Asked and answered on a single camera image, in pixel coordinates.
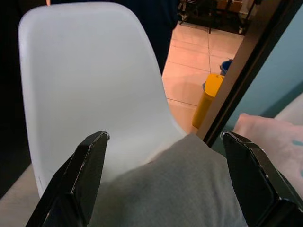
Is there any white plastic shell chair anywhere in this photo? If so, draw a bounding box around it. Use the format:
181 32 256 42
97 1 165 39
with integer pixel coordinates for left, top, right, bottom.
18 1 187 198

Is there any black equipment stand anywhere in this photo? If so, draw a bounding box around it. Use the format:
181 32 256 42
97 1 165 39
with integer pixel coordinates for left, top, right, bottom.
177 0 255 36

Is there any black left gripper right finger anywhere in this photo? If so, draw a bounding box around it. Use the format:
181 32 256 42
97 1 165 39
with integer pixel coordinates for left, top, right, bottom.
220 131 303 227

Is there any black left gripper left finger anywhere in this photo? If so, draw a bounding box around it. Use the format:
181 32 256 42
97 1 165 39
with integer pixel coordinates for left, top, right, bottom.
25 130 110 227

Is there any yellow plastic bin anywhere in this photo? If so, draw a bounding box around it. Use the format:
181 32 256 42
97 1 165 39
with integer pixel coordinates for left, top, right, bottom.
191 72 225 130

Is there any blue plastic bucket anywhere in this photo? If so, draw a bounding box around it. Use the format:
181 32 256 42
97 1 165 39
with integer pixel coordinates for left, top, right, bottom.
219 60 232 76

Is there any grey cloth cushion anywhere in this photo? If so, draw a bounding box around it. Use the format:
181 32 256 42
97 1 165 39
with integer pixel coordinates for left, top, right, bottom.
89 133 248 227

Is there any white bed sheet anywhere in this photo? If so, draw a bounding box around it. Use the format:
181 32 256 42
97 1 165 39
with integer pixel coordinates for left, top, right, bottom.
274 94 303 125

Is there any black edged wooden door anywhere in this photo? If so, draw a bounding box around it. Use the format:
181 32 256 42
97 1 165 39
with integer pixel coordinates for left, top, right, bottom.
196 0 303 146

